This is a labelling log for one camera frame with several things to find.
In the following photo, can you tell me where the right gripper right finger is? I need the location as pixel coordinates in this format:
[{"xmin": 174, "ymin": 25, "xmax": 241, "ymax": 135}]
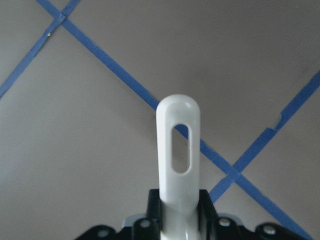
[{"xmin": 197, "ymin": 189, "xmax": 253, "ymax": 240}]

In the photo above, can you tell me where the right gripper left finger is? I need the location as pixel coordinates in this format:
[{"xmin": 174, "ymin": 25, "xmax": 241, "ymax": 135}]
[{"xmin": 121, "ymin": 189, "xmax": 162, "ymax": 240}]

